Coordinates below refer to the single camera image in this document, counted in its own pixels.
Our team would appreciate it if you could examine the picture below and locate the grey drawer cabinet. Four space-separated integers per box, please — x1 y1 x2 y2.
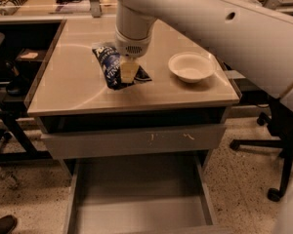
23 14 242 234

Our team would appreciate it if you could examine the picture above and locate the plastic water bottle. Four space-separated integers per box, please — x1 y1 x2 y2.
0 167 19 190

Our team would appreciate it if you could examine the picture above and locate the black chair base left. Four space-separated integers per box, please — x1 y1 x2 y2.
0 111 52 166

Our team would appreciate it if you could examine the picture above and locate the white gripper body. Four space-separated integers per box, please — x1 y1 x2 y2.
115 29 151 59

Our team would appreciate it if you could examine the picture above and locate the black shoe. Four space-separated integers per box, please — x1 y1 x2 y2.
0 215 18 234

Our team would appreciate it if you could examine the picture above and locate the open middle drawer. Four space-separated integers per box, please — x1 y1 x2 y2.
63 152 233 234

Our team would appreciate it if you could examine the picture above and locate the blue chip bag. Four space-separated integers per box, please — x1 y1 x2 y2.
92 42 151 90

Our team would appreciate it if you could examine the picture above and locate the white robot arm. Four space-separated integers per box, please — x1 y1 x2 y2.
116 0 293 125

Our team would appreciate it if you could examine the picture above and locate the black office chair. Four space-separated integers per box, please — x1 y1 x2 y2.
230 97 293 202

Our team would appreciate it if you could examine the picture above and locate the white bowl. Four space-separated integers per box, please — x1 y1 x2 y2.
168 52 216 84

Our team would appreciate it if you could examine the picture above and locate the closed top drawer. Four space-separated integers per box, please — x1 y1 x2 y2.
42 124 226 159

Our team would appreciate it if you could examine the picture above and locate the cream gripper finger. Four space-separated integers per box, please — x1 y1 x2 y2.
120 57 139 83

